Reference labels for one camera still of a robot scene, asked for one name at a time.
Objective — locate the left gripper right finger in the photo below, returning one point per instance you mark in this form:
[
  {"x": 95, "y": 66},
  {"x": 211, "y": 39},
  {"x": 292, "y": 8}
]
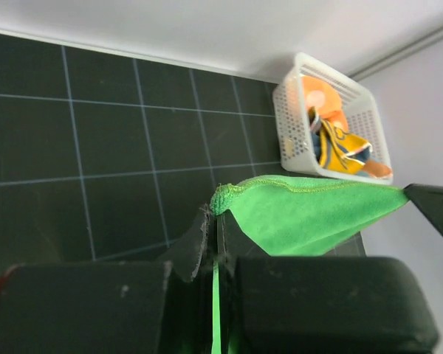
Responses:
[{"x": 331, "y": 304}]

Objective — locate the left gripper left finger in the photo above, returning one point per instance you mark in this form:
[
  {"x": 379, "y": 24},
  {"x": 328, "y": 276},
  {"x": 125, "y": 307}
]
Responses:
[{"x": 160, "y": 306}]

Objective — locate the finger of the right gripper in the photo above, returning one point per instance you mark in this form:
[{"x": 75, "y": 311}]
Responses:
[{"x": 428, "y": 200}]

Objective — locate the green microfiber towel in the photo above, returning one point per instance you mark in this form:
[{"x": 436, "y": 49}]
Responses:
[{"x": 299, "y": 216}]

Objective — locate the blue yellow patterned towel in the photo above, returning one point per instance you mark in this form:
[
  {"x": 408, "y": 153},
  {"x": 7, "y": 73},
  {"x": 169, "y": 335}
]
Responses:
[{"x": 335, "y": 149}]

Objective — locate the white perforated plastic basket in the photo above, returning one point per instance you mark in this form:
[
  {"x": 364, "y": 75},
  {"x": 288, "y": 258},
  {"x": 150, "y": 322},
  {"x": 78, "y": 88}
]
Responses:
[{"x": 292, "y": 121}]

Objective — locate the black grid mat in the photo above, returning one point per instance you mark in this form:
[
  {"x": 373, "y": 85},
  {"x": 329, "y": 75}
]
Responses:
[{"x": 104, "y": 157}]

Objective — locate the orange towel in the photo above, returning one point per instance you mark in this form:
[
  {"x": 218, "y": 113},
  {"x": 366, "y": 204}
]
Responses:
[{"x": 328, "y": 103}]

